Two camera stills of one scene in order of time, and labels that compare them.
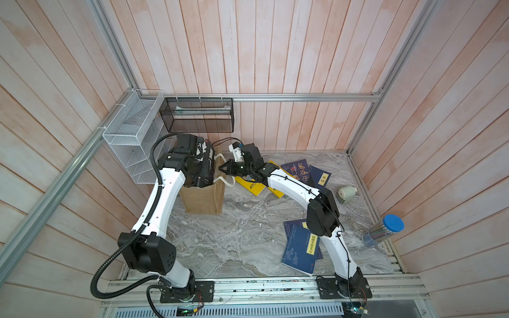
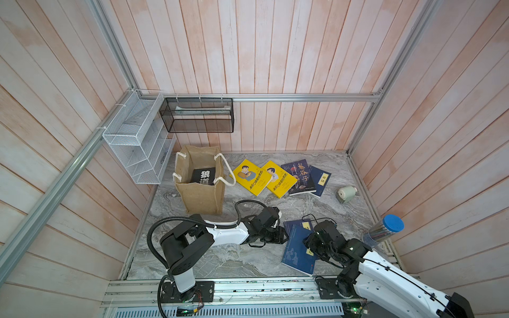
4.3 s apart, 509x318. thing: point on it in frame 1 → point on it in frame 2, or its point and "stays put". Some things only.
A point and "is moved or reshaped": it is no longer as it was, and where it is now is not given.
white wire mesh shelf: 132,134 stays put
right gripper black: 231,165 → 310,241
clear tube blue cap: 382,229 stays put
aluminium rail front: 388,292 stays put
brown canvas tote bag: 209,200 stays put
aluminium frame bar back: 252,97 stays put
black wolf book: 205,152 is moved or reshaped
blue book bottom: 300,250 stays put
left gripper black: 199,172 → 280,236
